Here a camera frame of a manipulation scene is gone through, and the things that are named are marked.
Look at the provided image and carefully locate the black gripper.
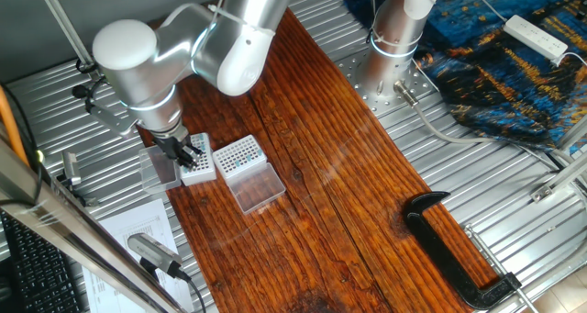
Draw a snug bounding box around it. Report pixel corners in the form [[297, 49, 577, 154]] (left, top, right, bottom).
[[152, 133, 204, 170]]

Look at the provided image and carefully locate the white pipette tip holder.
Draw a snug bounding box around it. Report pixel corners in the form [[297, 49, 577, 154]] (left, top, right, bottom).
[[211, 134, 269, 185], [180, 132, 218, 187]]

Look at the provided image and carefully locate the clear plastic holder lid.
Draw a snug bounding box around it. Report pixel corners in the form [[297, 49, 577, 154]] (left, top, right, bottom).
[[227, 161, 287, 216], [138, 145, 183, 195]]

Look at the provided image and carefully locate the printed paper sheet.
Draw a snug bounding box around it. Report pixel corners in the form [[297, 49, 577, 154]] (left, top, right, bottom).
[[82, 198, 196, 313]]

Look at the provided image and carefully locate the brown wooden board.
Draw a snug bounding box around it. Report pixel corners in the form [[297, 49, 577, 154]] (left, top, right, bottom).
[[136, 7, 501, 313]]

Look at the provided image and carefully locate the orange tube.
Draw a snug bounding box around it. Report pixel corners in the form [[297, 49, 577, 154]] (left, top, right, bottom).
[[0, 85, 29, 167]]

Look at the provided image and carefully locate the black keyboard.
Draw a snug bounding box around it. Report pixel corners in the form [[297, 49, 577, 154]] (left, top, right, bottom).
[[0, 211, 86, 313]]

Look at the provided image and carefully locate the black C-clamp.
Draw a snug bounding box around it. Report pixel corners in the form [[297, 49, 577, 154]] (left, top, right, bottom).
[[402, 191, 524, 310]]

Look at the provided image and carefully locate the silver clamp screw rod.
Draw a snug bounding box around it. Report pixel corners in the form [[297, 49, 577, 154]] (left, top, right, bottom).
[[462, 223, 540, 313]]

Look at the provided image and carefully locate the blue painted cloth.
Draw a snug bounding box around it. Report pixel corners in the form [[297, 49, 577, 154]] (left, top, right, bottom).
[[343, 0, 587, 156]]

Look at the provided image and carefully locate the white power strip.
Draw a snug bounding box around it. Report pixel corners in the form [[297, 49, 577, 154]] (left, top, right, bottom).
[[503, 14, 570, 68]]

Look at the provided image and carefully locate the aluminium profile bar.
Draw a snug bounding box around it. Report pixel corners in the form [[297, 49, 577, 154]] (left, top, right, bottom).
[[554, 115, 587, 153], [530, 151, 587, 203]]

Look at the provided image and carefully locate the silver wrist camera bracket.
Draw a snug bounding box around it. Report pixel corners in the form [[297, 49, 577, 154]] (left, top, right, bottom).
[[86, 101, 138, 138]]

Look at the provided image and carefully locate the silver camera with black end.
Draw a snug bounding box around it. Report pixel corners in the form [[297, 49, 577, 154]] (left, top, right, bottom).
[[127, 232, 184, 280]]

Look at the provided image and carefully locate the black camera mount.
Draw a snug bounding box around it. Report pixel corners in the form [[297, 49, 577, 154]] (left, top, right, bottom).
[[54, 174, 100, 208]]

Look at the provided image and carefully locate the small silver camera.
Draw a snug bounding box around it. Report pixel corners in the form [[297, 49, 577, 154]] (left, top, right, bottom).
[[61, 151, 83, 186]]

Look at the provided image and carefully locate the black camera cable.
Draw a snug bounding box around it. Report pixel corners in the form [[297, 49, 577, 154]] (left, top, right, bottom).
[[176, 269, 208, 313]]

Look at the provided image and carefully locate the black cable loop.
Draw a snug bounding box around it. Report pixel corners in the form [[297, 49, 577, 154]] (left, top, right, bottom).
[[75, 58, 100, 75]]

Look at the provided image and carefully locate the silver metal frame bar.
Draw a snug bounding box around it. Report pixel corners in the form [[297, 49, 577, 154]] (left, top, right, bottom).
[[0, 138, 189, 313]]

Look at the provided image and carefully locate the thin aluminium post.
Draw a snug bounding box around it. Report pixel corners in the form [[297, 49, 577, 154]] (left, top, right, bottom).
[[34, 0, 95, 69]]

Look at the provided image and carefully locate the silver perforated base plate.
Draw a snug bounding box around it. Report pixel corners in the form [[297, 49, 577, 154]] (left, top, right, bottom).
[[337, 46, 441, 119]]

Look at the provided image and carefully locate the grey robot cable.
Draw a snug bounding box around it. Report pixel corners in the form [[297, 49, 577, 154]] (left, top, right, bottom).
[[393, 79, 563, 172]]

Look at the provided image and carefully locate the white power cable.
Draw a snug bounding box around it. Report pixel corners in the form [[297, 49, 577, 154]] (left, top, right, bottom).
[[557, 50, 587, 69], [460, 0, 508, 24]]

